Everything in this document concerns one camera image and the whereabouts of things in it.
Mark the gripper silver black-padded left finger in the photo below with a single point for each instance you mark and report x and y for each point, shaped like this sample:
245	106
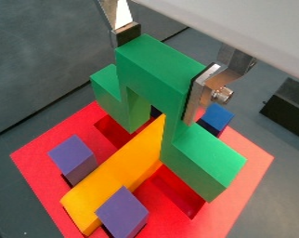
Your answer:
117	16

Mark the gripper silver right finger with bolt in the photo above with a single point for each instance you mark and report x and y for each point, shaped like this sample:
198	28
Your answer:
207	86

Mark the green bridge-shaped block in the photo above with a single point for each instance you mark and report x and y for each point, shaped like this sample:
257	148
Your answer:
147	79

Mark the black metal fixture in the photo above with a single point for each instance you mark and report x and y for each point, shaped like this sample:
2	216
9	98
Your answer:
281	107

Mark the red base board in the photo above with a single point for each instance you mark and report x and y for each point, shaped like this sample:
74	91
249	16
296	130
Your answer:
167	222

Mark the dark blue peg right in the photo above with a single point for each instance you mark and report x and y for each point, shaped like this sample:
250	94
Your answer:
214	119

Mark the dark blue peg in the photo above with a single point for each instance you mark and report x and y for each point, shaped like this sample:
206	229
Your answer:
214	119
154	112

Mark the dark blue peg left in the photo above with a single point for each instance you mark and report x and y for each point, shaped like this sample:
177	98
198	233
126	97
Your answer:
154	112

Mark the yellow long bar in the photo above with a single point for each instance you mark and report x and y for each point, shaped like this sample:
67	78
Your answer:
126	168

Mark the purple peg left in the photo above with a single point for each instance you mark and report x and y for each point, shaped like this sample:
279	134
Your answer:
73	159

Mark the purple peg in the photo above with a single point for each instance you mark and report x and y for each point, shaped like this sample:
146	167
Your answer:
73	159
122	214

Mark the purple peg right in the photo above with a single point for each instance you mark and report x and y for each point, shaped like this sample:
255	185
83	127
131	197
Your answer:
122	214

